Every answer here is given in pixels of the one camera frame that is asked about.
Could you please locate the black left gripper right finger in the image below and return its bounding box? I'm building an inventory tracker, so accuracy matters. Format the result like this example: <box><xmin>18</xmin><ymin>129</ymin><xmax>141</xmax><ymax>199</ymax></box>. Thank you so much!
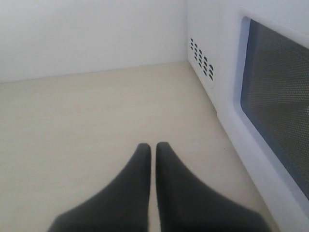
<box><xmin>155</xmin><ymin>142</ymin><xmax>270</xmax><ymax>232</ymax></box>

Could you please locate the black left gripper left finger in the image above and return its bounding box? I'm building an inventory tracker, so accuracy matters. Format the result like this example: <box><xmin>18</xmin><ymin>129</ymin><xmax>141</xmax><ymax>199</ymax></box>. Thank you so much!
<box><xmin>49</xmin><ymin>143</ymin><xmax>151</xmax><ymax>232</ymax></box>

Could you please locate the white microwave door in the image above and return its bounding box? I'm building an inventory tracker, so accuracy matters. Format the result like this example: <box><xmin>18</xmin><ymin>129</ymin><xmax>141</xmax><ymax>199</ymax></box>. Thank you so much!
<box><xmin>215</xmin><ymin>0</ymin><xmax>309</xmax><ymax>217</ymax></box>

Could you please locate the white microwave oven body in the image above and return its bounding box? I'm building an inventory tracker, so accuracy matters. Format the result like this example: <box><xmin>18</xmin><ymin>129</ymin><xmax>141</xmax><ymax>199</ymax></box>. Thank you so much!
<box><xmin>187</xmin><ymin>0</ymin><xmax>252</xmax><ymax>118</ymax></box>

